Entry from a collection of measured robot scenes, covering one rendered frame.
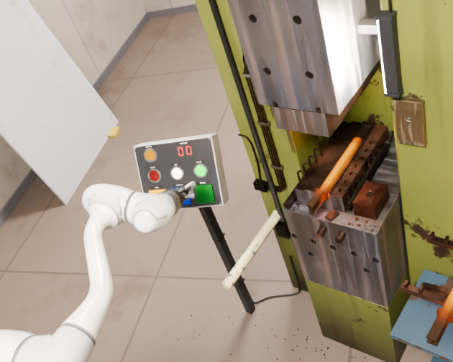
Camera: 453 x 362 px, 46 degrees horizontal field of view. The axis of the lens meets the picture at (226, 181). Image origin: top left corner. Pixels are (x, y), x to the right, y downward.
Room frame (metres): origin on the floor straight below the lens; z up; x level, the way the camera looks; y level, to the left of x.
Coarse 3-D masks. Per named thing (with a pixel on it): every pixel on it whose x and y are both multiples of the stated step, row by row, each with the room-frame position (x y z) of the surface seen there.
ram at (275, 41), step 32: (256, 0) 1.44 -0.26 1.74; (288, 0) 1.36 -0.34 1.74; (320, 0) 1.30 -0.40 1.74; (352, 0) 1.41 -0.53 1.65; (256, 32) 1.46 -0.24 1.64; (288, 32) 1.37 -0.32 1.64; (320, 32) 1.30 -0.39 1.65; (352, 32) 1.39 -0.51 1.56; (256, 64) 1.48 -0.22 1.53; (288, 64) 1.39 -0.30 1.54; (320, 64) 1.31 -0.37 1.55; (352, 64) 1.38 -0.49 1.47; (288, 96) 1.42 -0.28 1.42; (320, 96) 1.33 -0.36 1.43; (352, 96) 1.36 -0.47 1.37
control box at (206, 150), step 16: (144, 144) 1.81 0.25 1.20; (160, 144) 1.77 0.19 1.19; (176, 144) 1.74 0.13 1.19; (192, 144) 1.71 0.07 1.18; (208, 144) 1.68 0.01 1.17; (144, 160) 1.78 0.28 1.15; (160, 160) 1.75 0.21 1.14; (176, 160) 1.72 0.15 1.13; (192, 160) 1.69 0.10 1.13; (208, 160) 1.66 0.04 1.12; (144, 176) 1.75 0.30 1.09; (160, 176) 1.72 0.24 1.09; (192, 176) 1.66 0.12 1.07; (208, 176) 1.63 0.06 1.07; (224, 176) 1.66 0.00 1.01; (224, 192) 1.61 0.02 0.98
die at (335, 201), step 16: (352, 128) 1.68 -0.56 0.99; (384, 128) 1.60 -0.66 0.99; (336, 144) 1.62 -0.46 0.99; (368, 144) 1.54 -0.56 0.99; (320, 160) 1.57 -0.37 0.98; (336, 160) 1.53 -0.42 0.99; (352, 160) 1.49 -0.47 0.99; (320, 176) 1.48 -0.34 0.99; (352, 176) 1.41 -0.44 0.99; (304, 192) 1.45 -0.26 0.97; (336, 192) 1.36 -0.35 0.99; (336, 208) 1.35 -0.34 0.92
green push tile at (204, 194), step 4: (208, 184) 1.62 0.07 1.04; (196, 188) 1.63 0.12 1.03; (200, 188) 1.62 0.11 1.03; (204, 188) 1.61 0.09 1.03; (208, 188) 1.61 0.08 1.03; (212, 188) 1.60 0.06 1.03; (196, 192) 1.62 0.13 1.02; (200, 192) 1.61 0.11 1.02; (204, 192) 1.61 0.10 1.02; (208, 192) 1.60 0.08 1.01; (212, 192) 1.59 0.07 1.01; (196, 196) 1.62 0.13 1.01; (200, 196) 1.61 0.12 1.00; (204, 196) 1.60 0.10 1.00; (208, 196) 1.59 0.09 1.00; (212, 196) 1.59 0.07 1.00; (200, 200) 1.60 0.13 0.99; (204, 200) 1.59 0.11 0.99; (208, 200) 1.59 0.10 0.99; (212, 200) 1.58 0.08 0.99
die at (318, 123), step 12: (372, 72) 1.56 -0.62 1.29; (276, 108) 1.46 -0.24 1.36; (288, 108) 1.43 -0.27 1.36; (348, 108) 1.42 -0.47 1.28; (276, 120) 1.47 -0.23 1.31; (288, 120) 1.43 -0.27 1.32; (300, 120) 1.40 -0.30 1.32; (312, 120) 1.36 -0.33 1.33; (324, 120) 1.33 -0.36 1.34; (336, 120) 1.37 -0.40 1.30; (312, 132) 1.37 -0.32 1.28; (324, 132) 1.34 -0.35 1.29
